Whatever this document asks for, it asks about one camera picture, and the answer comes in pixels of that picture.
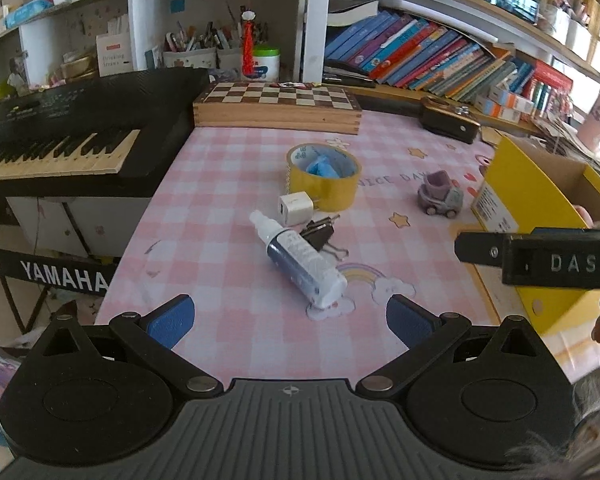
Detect white pen holder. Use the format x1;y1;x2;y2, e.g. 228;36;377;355
216;47;244;71
162;47;216;69

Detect green lid wipes canister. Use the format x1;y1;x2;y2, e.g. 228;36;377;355
252;46;281;81

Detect purple grey toy car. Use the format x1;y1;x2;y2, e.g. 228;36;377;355
418;171;464;218

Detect thick black book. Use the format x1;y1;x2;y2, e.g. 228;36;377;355
327;0;380;28

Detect pink checked desktop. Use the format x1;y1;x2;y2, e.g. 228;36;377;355
94;107;576;382

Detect red tassel ornament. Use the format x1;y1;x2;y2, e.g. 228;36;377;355
240;7;259;78

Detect white blue spray bottle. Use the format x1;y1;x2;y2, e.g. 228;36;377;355
249;211;347;310

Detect yellow cardboard box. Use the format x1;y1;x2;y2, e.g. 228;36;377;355
470;136;600;336

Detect red boxed book set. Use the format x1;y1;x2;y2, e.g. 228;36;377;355
527;60;573;121

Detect phone with lit screen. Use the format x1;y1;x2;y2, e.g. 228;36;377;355
482;0;540;25

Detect orange white small boxes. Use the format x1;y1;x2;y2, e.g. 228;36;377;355
475;85;536;123

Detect white charger plug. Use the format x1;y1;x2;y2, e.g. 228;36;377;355
279;192;327;226

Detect white shelf unit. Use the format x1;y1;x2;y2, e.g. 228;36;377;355
0;0;332;92

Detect black brown leather case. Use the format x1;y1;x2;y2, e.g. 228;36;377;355
419;96;482;145

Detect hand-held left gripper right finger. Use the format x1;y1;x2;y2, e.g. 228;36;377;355
356;294;556;397

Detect black binder clip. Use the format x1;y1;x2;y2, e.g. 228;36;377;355
299;214;350;262

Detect row of colourful books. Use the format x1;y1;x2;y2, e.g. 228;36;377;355
325;10;536;103

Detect black keyboard stand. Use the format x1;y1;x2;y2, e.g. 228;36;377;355
0;197;121;341

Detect blue crumpled wrapper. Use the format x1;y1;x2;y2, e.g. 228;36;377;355
305;156;342;179

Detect blue tissue pack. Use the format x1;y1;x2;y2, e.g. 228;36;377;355
5;0;54;28

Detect wooden chessboard box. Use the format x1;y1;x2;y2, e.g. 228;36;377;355
192;80;364;136

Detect gold bowl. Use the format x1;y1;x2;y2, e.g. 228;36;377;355
60;55;97;81

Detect white box with red label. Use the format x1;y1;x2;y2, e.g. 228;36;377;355
96;32;133;77

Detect pink card with dark circle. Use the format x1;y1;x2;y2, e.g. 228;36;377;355
577;94;600;146

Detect white storage containers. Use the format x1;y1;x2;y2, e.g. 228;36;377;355
540;5;594;47

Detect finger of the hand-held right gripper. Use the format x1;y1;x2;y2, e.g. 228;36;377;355
454;230;506;264

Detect white drawer cabinet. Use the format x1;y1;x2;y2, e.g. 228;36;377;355
5;195;152;262

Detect yellow tape roll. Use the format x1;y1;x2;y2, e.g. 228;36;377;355
286;143;362;212

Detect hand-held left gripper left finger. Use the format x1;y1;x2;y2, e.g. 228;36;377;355
27;294;220;397

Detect black electronic keyboard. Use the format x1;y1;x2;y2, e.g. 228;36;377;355
0;67;211;200

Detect stack of newspapers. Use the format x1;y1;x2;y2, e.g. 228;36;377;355
532;115;600;172

